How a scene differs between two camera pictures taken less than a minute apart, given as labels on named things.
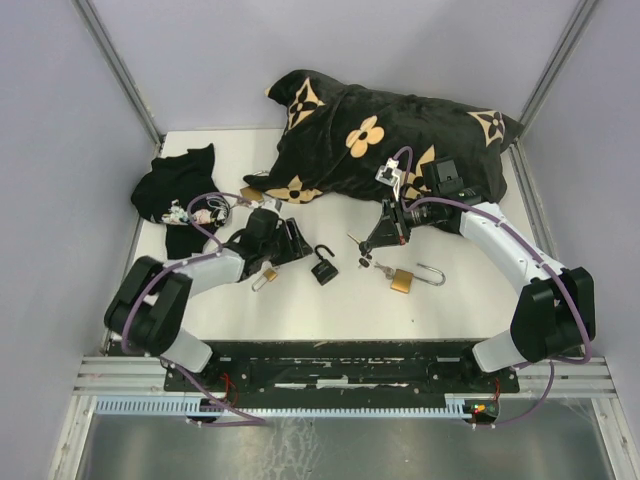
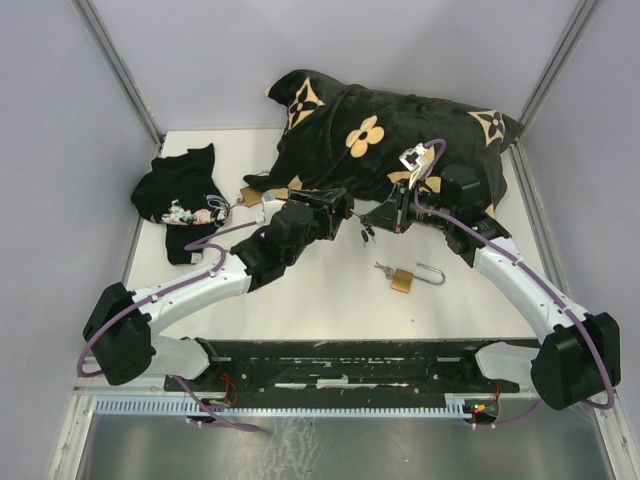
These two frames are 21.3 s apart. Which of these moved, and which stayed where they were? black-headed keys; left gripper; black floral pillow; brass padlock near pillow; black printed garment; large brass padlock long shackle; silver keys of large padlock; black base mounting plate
Moved: left gripper; black-headed keys
Stayed: black base mounting plate; silver keys of large padlock; black printed garment; brass padlock near pillow; black floral pillow; large brass padlock long shackle
